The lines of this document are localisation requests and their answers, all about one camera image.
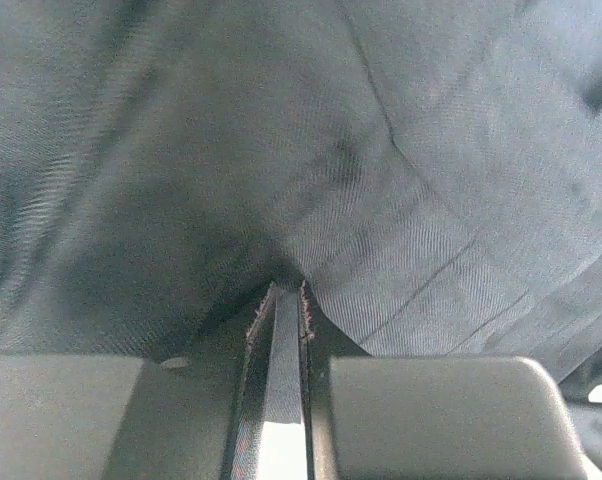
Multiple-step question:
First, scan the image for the black pleated skirt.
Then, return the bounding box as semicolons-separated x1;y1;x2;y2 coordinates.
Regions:
0;1;602;401

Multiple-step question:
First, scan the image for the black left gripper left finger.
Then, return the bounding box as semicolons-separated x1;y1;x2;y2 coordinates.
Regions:
0;289;276;479

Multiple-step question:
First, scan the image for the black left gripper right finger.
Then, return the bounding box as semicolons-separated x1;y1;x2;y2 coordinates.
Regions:
299;284;602;479

